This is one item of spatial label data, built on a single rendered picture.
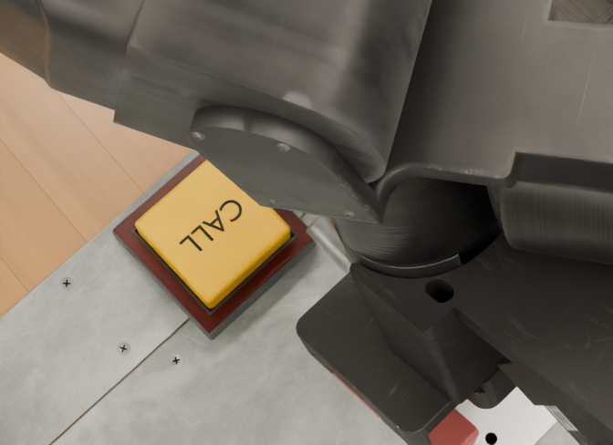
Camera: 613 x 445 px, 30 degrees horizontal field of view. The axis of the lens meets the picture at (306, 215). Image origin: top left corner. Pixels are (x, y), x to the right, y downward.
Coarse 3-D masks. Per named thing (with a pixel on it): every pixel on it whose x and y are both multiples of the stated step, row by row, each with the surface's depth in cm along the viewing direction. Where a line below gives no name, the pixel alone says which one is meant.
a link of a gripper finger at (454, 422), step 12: (372, 408) 41; (444, 420) 40; (456, 420) 40; (468, 420) 40; (432, 432) 40; (444, 432) 40; (456, 432) 40; (468, 432) 40; (432, 444) 40; (444, 444) 40; (456, 444) 40; (468, 444) 40
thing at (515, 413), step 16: (320, 224) 50; (320, 240) 50; (336, 240) 50; (336, 256) 50; (512, 400) 47; (528, 400) 47; (464, 416) 46; (480, 416) 46; (496, 416) 46; (512, 416) 46; (528, 416) 46; (544, 416) 46; (480, 432) 46; (496, 432) 46; (512, 432) 46; (528, 432) 46; (544, 432) 46
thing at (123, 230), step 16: (192, 160) 63; (176, 176) 63; (160, 192) 63; (144, 208) 62; (272, 208) 63; (128, 224) 62; (288, 224) 62; (304, 224) 62; (128, 240) 62; (304, 240) 62; (144, 256) 62; (288, 256) 62; (160, 272) 62; (272, 272) 62; (176, 288) 61; (240, 288) 61; (256, 288) 61; (192, 304) 61; (224, 304) 61; (240, 304) 61; (208, 320) 61
